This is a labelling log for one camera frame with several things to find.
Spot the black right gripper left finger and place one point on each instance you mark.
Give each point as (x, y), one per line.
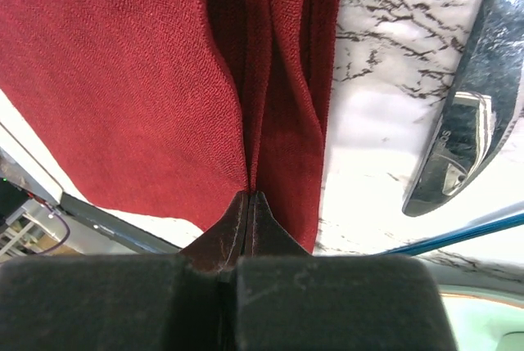
(177, 301)

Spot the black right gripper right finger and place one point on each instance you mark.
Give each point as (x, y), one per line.
(302, 302)

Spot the dark red cloth napkin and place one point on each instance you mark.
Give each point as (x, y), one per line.
(170, 107)

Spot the blue handled fork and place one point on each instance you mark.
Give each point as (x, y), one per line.
(457, 236)

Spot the light green plate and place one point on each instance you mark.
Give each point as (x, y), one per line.
(485, 313)

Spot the silver table knife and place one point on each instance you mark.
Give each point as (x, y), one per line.
(480, 111)

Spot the aluminium frame rail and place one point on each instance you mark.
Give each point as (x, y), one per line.
(30, 195)

